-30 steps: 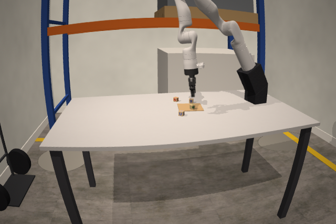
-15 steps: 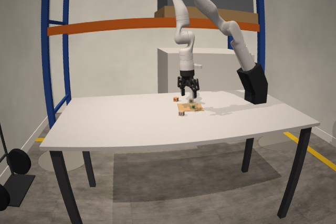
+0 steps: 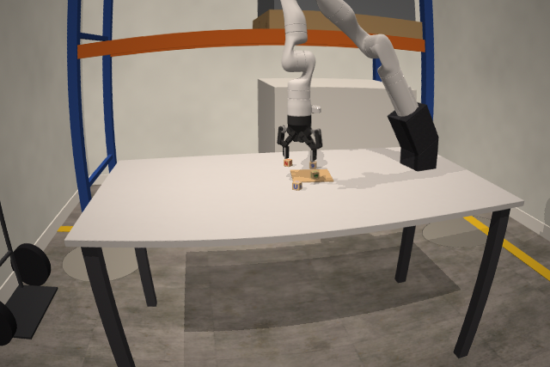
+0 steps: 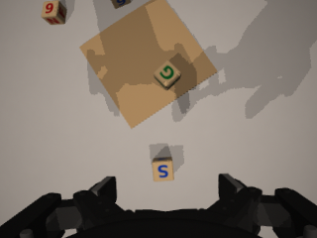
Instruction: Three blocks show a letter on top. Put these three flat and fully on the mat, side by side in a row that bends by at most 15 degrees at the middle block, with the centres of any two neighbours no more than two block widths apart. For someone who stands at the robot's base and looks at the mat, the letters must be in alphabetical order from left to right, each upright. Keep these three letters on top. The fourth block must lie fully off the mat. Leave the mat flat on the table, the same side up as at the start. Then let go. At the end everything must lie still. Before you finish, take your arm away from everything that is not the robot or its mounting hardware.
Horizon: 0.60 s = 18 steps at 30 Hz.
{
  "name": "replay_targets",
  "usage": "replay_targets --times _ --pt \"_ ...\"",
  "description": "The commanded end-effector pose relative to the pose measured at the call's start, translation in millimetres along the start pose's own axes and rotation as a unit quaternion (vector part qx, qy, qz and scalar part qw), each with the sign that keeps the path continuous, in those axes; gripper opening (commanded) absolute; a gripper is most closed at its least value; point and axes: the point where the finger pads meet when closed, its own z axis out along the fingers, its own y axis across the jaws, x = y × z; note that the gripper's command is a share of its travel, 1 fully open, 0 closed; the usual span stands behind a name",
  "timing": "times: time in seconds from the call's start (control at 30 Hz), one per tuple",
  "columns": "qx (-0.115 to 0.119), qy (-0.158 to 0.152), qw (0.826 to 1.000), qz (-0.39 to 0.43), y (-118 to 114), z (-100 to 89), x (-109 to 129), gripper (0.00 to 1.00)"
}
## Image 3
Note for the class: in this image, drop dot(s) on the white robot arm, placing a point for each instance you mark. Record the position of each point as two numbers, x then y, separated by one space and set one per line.
372 46

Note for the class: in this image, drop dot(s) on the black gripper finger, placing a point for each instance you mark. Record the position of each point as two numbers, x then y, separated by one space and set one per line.
281 132
314 146

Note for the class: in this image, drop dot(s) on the tan square mat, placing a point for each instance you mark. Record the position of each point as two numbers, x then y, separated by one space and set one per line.
304 175

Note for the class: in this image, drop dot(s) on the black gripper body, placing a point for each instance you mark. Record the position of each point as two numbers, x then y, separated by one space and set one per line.
305 126

